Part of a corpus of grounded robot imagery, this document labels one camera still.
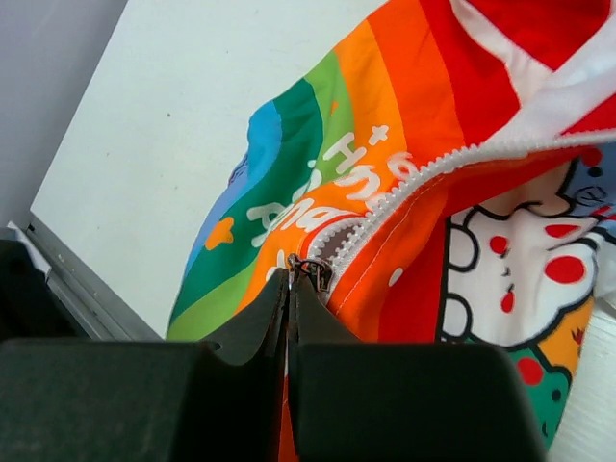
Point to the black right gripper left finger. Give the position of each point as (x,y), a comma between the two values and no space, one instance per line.
(216,399)

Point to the rainbow red kids jacket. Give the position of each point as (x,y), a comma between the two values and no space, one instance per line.
(449,169)

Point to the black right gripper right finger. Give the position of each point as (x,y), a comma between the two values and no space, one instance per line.
(356,401)

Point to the aluminium front rail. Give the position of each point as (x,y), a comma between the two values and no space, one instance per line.
(99,311)

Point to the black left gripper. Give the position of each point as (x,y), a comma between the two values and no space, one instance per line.
(29,309)

